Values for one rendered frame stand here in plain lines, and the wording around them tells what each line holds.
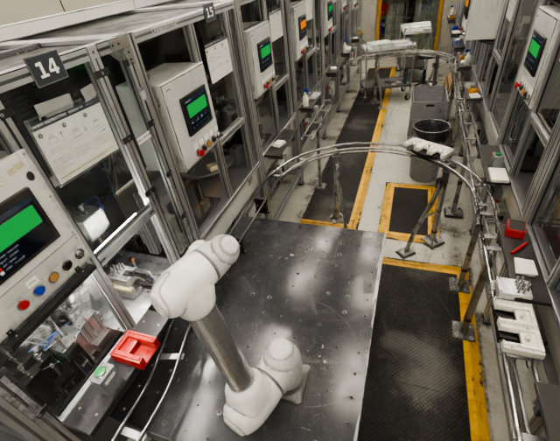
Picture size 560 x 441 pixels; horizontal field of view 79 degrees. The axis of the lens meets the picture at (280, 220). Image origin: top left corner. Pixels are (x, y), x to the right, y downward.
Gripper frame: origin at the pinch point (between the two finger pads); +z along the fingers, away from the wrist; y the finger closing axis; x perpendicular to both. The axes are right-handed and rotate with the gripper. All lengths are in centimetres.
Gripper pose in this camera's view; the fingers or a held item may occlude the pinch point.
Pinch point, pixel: (131, 276)
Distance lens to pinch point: 191.5
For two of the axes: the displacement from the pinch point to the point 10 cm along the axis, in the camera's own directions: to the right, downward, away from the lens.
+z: -9.3, -0.7, 3.5
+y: -1.6, -8.0, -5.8
